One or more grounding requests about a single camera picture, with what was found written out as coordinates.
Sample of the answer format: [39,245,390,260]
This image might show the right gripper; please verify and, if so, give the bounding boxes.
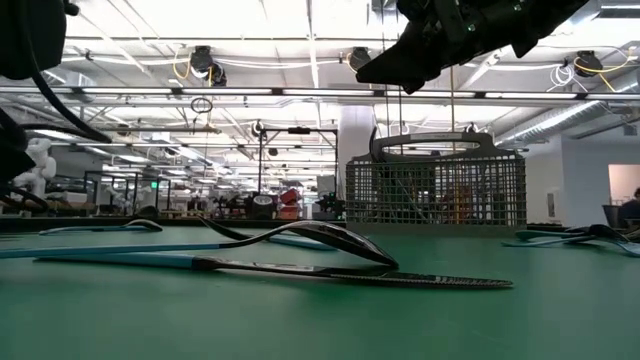
[355,0,521,95]

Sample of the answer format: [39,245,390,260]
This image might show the black cutlery piece blue handle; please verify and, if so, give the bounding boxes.
[514,228,584,240]
[594,237,640,258]

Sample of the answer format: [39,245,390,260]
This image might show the black spoon blue handle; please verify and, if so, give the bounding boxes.
[502,223,632,248]
[0,219,400,268]
[38,218,164,236]

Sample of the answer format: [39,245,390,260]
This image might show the white building column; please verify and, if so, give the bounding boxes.
[337,104,377,201]

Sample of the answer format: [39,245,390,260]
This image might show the red storage bins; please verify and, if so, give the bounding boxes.
[278,187,304,221]

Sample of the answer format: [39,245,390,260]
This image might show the person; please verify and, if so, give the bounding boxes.
[617,187,640,229]

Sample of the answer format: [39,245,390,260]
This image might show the white robot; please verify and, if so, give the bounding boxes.
[12,137,59,201]

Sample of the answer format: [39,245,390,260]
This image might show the black ceiling cable reel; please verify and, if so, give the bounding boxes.
[189,44,229,87]
[347,45,374,71]
[564,49,607,79]

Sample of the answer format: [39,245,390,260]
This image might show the black gantry frame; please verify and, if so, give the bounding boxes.
[257,127,340,221]

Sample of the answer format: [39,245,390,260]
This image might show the grey wire cutlery basket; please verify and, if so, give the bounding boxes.
[344,131,527,236]

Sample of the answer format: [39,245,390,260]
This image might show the silver ventilation duct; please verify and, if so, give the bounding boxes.
[492,98,609,147]

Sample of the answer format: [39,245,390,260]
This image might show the long ceiling light rail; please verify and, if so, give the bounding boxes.
[0,85,640,100]

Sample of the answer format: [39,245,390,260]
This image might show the black aluminium table frame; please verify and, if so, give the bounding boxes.
[0,214,346,232]

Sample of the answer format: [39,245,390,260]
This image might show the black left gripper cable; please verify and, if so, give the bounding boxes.
[14,69,114,146]

